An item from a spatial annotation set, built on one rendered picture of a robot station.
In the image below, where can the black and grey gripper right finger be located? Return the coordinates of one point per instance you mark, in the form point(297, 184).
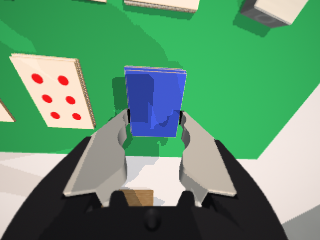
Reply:
point(220, 183)

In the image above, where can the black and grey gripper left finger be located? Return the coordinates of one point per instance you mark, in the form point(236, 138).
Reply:
point(82, 181)

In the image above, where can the green felt mat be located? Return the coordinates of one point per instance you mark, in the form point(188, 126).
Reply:
point(244, 81)

